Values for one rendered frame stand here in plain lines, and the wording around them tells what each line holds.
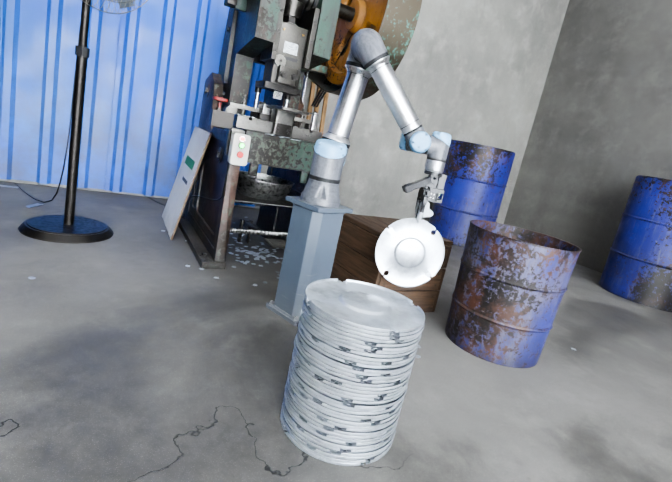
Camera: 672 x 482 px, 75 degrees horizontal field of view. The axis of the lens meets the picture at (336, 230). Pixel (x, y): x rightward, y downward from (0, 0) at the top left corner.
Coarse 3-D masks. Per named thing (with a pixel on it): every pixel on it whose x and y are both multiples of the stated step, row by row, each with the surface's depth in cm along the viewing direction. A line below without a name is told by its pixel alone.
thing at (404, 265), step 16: (400, 224) 176; (416, 224) 177; (384, 240) 177; (400, 240) 178; (416, 240) 178; (432, 240) 179; (384, 256) 178; (400, 256) 178; (416, 256) 179; (432, 256) 180; (400, 272) 180; (416, 272) 181; (432, 272) 181
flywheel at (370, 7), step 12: (348, 0) 246; (360, 0) 226; (372, 0) 219; (384, 0) 203; (360, 12) 224; (372, 12) 218; (384, 12) 202; (348, 24) 232; (360, 24) 226; (372, 24) 218; (336, 36) 251; (348, 36) 238; (336, 48) 250; (348, 48) 237; (336, 60) 249; (336, 72) 241; (336, 84) 239
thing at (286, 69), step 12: (288, 24) 208; (288, 36) 210; (300, 36) 212; (288, 48) 211; (300, 48) 214; (276, 60) 209; (288, 60) 213; (300, 60) 216; (264, 72) 221; (276, 72) 212; (288, 72) 212; (300, 72) 218; (288, 84) 213
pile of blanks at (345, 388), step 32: (320, 320) 96; (320, 352) 96; (352, 352) 92; (384, 352) 92; (416, 352) 102; (288, 384) 104; (320, 384) 95; (352, 384) 93; (384, 384) 94; (288, 416) 102; (320, 416) 97; (352, 416) 94; (384, 416) 97; (320, 448) 97; (352, 448) 96; (384, 448) 101
